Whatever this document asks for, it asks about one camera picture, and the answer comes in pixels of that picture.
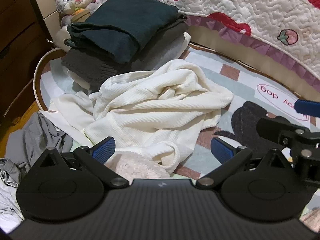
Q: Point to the dark grey folded garment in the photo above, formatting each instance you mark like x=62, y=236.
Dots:
x=85, y=67

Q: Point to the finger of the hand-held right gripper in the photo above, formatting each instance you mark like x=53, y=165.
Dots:
x=272, y=127
x=308, y=108

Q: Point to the grey crumpled garment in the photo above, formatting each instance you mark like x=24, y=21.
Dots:
x=35, y=140

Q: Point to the dark wooden cabinet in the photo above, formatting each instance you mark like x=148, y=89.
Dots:
x=17, y=42

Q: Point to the beige bed base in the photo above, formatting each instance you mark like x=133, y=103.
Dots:
x=250, y=55

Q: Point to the cream drawer unit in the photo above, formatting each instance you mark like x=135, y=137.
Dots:
x=47, y=7

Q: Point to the cream knit top green character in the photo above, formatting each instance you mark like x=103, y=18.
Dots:
x=150, y=105

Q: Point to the white crumpled cloth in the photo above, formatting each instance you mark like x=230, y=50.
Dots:
x=8, y=205

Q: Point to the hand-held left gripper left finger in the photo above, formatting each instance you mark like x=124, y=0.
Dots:
x=103, y=150

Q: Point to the dark teal folded garment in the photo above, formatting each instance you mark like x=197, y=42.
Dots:
x=112, y=25

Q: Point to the white shirt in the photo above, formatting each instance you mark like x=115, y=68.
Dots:
x=70, y=112

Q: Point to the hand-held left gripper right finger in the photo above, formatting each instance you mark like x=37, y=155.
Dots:
x=221, y=150

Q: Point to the fluffy white item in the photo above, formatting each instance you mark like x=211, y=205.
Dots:
x=135, y=166

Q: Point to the checked rug dog print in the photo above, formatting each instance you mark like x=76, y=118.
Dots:
x=200, y=80

